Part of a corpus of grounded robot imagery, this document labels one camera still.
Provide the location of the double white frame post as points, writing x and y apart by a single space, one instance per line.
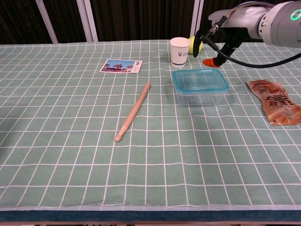
88 23

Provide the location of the brown snack packet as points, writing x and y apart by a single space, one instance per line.
277 101

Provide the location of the building photo postcard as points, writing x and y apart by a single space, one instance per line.
117 66

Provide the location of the wooden drumstick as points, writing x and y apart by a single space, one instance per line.
134 110

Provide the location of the yellow tennis ball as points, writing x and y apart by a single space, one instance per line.
190 44

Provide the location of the thin white frame post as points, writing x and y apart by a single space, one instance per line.
47 23

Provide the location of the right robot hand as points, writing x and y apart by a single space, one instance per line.
244 18

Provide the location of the green checked tablecloth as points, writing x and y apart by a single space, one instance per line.
70 117

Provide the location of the blue plastic container lid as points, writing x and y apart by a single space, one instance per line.
200 80

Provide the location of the clear plastic food container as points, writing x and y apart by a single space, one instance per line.
200 100

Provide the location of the black pleated curtain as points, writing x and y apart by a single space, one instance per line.
141 18

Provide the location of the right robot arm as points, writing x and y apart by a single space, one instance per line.
282 26

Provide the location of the white paper cup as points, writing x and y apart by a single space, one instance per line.
179 54

